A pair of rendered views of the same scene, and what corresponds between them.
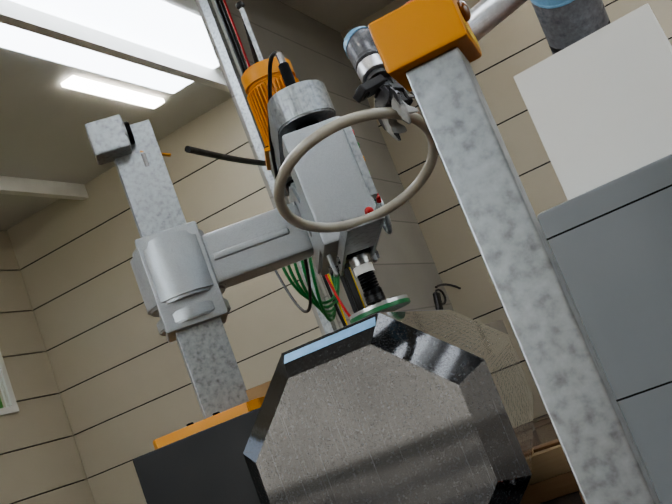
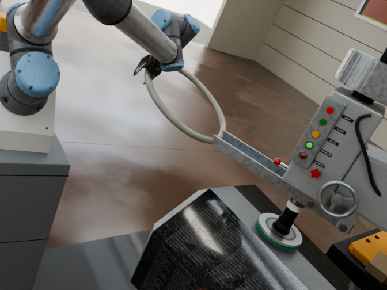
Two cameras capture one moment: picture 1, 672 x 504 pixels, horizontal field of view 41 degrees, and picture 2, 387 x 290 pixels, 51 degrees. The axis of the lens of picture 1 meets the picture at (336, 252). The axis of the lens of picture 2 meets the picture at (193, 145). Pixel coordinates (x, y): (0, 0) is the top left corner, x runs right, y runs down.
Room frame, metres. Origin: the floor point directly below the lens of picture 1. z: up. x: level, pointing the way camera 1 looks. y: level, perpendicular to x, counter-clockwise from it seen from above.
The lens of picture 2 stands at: (3.29, -1.72, 1.81)
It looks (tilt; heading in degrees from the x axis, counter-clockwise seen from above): 24 degrees down; 115
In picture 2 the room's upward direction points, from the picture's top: 24 degrees clockwise
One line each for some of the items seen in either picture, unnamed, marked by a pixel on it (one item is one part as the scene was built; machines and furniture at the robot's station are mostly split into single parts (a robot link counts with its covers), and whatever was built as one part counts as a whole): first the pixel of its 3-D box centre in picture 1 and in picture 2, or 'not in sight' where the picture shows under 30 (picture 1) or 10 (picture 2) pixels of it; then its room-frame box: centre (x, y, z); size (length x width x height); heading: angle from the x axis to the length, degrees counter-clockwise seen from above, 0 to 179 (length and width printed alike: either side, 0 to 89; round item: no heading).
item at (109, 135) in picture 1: (110, 138); not in sight; (3.55, 0.70, 2.00); 0.20 x 0.18 x 0.15; 73
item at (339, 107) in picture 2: (358, 160); (317, 133); (3.04, -0.19, 1.40); 0.08 x 0.03 x 0.28; 6
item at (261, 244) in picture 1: (224, 258); not in sight; (3.71, 0.45, 1.39); 0.74 x 0.34 x 0.25; 96
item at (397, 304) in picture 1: (379, 308); (279, 229); (3.10, -0.07, 0.90); 0.22 x 0.22 x 0.04
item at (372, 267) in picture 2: (274, 386); (380, 266); (3.57, 0.42, 0.81); 0.20 x 0.10 x 0.05; 81
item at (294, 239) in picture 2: (378, 307); (280, 229); (3.10, -0.07, 0.90); 0.21 x 0.21 x 0.01
